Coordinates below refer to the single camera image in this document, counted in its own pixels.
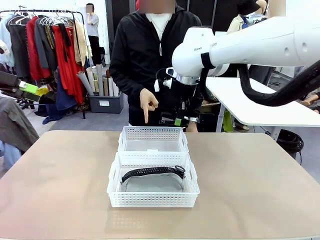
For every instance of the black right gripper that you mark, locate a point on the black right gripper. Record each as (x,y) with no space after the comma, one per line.
(186,95)

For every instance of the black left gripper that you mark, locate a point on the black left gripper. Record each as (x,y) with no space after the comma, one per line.
(8,83)

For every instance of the grey zipper pouch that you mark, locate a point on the grey zipper pouch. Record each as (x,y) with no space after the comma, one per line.
(152,181)

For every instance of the person's left forearm black sleeve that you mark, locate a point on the person's left forearm black sleeve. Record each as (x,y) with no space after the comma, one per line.
(199,110)

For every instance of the person's right forearm black sleeve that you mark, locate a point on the person's right forearm black sleeve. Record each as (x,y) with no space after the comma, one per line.
(125,80)

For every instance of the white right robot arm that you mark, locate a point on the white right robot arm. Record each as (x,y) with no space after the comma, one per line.
(250,45)

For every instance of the person's left hand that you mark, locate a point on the person's left hand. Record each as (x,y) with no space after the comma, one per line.
(192,127)

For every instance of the person's right hand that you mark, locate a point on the person's right hand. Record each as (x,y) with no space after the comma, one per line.
(147,100)

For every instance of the silver wristwatch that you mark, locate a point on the silver wristwatch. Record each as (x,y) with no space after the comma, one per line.
(193,119)

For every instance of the grey jacket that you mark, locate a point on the grey jacket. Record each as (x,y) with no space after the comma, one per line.
(15,122)

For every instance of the white perforated plastic basket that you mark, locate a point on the white perforated plastic basket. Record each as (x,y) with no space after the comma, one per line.
(152,198)
(152,136)

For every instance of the dark blue garment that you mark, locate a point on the dark blue garment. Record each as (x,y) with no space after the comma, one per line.
(63,102)

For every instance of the red coat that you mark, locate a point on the red coat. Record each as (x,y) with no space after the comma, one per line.
(33,55)

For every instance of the dark brown garment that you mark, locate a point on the dark brown garment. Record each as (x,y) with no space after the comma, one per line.
(18,50)

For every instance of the red dress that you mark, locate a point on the red dress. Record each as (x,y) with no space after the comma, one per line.
(70,77)

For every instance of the grey blazer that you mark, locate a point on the grey blazer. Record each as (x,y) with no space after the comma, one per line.
(43,50)

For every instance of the green bag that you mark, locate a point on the green bag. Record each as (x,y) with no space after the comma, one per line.
(227,122)

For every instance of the light blue jacket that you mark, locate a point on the light blue jacket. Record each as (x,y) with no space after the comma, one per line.
(5,42)

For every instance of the black scarf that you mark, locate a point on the black scarf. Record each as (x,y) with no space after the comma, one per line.
(65,40)

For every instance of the cream paper roll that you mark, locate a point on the cream paper roll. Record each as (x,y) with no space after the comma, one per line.
(91,80)

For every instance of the white background table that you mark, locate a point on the white background table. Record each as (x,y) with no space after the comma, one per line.
(250,110)

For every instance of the beige jacket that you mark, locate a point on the beige jacket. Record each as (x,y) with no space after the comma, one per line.
(81,47)

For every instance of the tall grey paper roll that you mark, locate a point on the tall grey paper roll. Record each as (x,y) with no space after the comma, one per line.
(99,80)

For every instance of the person torso black jacket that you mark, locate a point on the person torso black jacket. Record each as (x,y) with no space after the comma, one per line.
(140,55)

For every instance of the white paper roll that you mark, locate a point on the white paper roll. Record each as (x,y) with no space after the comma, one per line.
(111,87)

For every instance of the grey storage bin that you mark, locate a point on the grey storage bin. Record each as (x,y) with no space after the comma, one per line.
(106,103)

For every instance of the brown paper roll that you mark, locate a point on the brown paper roll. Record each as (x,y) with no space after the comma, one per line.
(107,82)

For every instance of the black clothes rack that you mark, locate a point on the black clothes rack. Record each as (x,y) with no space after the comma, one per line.
(37,11)

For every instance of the background person grey shirt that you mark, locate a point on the background person grey shirt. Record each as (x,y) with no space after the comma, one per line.
(93,30)

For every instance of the mannequin beige trench coat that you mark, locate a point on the mannequin beige trench coat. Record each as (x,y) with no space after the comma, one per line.
(237,23)

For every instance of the black bucket hat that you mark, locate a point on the black bucket hat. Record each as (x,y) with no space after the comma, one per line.
(247,7)

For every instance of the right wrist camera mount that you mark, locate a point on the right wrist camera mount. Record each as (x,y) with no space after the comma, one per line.
(167,83)

